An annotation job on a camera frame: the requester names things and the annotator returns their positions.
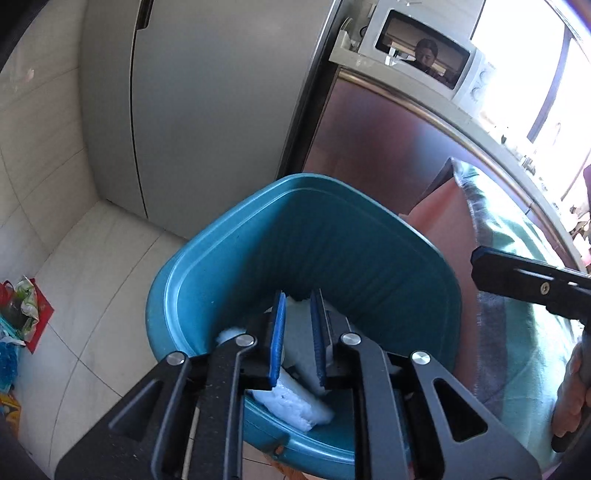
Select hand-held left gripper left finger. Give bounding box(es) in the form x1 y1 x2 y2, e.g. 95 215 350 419
55 291 287 480

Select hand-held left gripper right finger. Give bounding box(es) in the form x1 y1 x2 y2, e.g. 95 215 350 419
309 288 541 480

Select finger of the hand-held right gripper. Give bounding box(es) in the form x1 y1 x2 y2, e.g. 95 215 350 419
471 246 591 320

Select blue plastic bin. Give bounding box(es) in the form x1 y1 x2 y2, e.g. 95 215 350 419
145 173 463 475

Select person's right hand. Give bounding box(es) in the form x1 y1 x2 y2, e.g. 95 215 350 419
551 340 591 439

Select teal striped cloth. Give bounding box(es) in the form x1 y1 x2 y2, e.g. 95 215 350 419
450 157 591 474

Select crumpled white tissue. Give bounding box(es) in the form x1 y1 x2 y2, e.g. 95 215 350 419
214 325 251 348

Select white foam net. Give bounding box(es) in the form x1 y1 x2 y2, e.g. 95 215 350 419
248 369 336 433

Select white kitchen countertop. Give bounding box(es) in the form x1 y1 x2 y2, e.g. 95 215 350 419
329 44 588 280

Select brown kitchen cabinet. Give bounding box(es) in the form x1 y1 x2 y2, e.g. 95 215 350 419
302 65 561 259

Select window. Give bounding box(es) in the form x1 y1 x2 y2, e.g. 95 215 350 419
470 0 591 144

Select colourful bags on floor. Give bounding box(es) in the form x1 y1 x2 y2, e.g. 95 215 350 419
0 276 55 354

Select grey refrigerator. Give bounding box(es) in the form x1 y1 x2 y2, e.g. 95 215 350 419
78 0 343 232

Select white microwave oven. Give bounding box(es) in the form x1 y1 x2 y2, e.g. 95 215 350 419
358 8 498 105

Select blue plastic bag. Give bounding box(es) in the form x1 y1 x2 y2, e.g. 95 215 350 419
0 339 20 394

